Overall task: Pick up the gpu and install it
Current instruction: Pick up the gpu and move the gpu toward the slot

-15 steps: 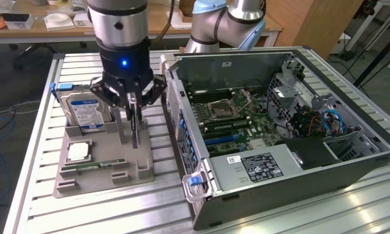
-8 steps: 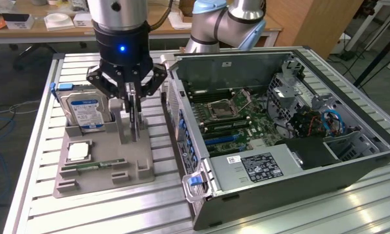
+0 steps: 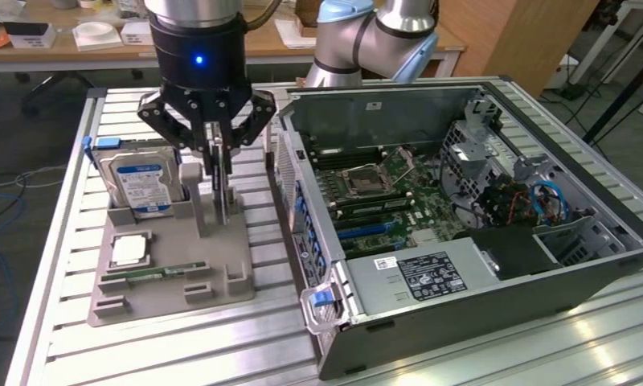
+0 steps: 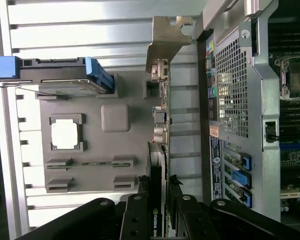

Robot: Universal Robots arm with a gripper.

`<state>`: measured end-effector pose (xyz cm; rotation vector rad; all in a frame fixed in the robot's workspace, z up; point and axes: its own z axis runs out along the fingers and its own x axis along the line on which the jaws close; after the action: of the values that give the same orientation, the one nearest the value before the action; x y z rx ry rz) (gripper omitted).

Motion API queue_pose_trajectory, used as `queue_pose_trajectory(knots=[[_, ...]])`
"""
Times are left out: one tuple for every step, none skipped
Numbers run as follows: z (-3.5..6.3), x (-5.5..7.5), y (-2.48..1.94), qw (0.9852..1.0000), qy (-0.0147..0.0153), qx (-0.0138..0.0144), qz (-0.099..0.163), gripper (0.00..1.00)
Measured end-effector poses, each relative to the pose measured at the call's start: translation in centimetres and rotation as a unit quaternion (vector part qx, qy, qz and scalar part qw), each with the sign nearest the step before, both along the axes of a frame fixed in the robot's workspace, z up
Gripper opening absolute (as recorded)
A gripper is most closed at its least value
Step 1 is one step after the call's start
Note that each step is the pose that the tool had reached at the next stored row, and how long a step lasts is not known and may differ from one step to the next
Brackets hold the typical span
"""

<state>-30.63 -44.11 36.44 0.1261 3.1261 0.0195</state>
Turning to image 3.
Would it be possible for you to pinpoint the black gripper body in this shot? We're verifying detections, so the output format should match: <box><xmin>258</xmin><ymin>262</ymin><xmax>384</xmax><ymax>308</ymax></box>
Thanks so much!
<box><xmin>149</xmin><ymin>18</ymin><xmax>253</xmax><ymax>154</ymax></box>

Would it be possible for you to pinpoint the graphics card with metal bracket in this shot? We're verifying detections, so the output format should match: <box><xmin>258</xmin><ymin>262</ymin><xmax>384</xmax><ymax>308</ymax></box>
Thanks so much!
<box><xmin>202</xmin><ymin>122</ymin><xmax>234</xmax><ymax>226</ymax></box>

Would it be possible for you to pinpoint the white labelled box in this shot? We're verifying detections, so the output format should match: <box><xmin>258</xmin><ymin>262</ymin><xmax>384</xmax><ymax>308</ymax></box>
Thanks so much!
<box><xmin>120</xmin><ymin>20</ymin><xmax>157</xmax><ymax>46</ymax></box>

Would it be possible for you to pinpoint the hard disk in blue caddy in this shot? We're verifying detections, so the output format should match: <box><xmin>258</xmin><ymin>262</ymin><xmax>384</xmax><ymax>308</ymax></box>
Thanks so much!
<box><xmin>82</xmin><ymin>135</ymin><xmax>186</xmax><ymax>220</ymax></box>

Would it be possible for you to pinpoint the white paper booklet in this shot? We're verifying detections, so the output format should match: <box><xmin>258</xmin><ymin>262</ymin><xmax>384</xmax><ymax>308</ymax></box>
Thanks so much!
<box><xmin>274</xmin><ymin>18</ymin><xmax>318</xmax><ymax>50</ymax></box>

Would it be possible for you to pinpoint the black office chair base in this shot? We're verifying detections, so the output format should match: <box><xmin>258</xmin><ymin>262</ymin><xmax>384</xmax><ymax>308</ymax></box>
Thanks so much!
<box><xmin>18</xmin><ymin>72</ymin><xmax>96</xmax><ymax>117</ymax></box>

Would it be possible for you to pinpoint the white box with round dish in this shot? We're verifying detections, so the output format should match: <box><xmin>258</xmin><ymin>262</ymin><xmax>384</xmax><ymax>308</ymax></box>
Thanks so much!
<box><xmin>72</xmin><ymin>22</ymin><xmax>124</xmax><ymax>52</ymax></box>

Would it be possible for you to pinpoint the wooden desk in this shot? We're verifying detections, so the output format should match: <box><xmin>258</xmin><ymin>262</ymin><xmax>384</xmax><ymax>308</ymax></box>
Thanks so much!
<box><xmin>0</xmin><ymin>0</ymin><xmax>467</xmax><ymax>88</ymax></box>

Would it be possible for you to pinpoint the brown cardboard box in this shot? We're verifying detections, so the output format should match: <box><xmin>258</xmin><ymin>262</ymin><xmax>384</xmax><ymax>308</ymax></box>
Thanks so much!
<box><xmin>294</xmin><ymin>0</ymin><xmax>326</xmax><ymax>28</ymax></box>

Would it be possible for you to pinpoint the CPU socket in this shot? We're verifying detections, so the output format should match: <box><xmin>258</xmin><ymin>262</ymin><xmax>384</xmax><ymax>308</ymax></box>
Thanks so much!
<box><xmin>342</xmin><ymin>166</ymin><xmax>388</xmax><ymax>193</ymax></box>

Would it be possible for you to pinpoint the metal socket cover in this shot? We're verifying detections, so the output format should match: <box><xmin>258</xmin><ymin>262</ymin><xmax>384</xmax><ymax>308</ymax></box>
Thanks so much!
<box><xmin>380</xmin><ymin>146</ymin><xmax>417</xmax><ymax>180</ymax></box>

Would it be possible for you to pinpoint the white box with black lid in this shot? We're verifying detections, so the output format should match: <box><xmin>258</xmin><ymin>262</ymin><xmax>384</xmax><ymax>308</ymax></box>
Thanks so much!
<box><xmin>3</xmin><ymin>22</ymin><xmax>57</xmax><ymax>49</ymax></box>

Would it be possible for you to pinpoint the RAM stick with label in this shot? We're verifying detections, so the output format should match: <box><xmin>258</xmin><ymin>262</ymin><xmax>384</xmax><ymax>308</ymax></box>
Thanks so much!
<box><xmin>336</xmin><ymin>192</ymin><xmax>413</xmax><ymax>218</ymax></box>

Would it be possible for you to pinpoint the grey parts rack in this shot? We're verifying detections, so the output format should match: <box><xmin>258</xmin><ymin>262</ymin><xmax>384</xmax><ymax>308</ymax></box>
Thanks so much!
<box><xmin>86</xmin><ymin>160</ymin><xmax>257</xmax><ymax>329</ymax></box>

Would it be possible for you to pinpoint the silver CPU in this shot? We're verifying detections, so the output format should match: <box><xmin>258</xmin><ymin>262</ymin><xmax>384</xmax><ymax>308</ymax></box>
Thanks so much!
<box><xmin>110</xmin><ymin>236</ymin><xmax>152</xmax><ymax>266</ymax></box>

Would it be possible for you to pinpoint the blue expansion slot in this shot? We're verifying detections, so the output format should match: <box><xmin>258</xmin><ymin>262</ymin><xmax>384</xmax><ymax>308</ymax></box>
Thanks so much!
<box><xmin>336</xmin><ymin>223</ymin><xmax>396</xmax><ymax>241</ymax></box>

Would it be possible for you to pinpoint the green motherboard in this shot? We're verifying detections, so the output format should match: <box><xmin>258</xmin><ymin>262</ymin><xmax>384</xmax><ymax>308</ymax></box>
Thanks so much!
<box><xmin>302</xmin><ymin>136</ymin><xmax>462</xmax><ymax>261</ymax></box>

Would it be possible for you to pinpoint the green RAM stick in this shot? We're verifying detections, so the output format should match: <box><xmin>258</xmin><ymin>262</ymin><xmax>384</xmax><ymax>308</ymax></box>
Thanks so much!
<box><xmin>101</xmin><ymin>261</ymin><xmax>208</xmax><ymax>282</ymax></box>

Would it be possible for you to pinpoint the crumpled plastic bag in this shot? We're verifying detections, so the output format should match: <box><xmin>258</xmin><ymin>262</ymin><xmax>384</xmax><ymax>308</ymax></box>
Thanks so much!
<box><xmin>0</xmin><ymin>0</ymin><xmax>28</xmax><ymax>23</ymax></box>

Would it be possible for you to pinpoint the metal disk bay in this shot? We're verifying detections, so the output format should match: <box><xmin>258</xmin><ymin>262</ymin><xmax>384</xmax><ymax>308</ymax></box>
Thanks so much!
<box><xmin>438</xmin><ymin>98</ymin><xmax>521</xmax><ymax>198</ymax></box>

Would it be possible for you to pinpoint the grey power supply unit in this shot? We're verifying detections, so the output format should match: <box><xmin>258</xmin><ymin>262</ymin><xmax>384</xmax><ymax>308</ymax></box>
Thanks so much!
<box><xmin>345</xmin><ymin>236</ymin><xmax>503</xmax><ymax>317</ymax></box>

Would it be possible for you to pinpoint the wooden cabinet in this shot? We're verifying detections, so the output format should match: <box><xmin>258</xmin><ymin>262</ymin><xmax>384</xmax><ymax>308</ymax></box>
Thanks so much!
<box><xmin>437</xmin><ymin>0</ymin><xmax>602</xmax><ymax>97</ymax></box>

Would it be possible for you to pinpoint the black open PC case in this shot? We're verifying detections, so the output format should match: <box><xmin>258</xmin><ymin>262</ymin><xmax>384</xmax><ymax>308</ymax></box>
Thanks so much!
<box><xmin>261</xmin><ymin>76</ymin><xmax>643</xmax><ymax>381</ymax></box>

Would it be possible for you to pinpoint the black slanted stand pole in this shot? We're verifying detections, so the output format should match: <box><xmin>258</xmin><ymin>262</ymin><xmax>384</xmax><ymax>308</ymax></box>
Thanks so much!
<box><xmin>582</xmin><ymin>23</ymin><xmax>643</xmax><ymax>142</ymax></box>

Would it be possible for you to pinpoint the blue wire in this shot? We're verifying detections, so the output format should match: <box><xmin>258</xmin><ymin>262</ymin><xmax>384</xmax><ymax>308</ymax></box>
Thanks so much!
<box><xmin>530</xmin><ymin>182</ymin><xmax>570</xmax><ymax>226</ymax></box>

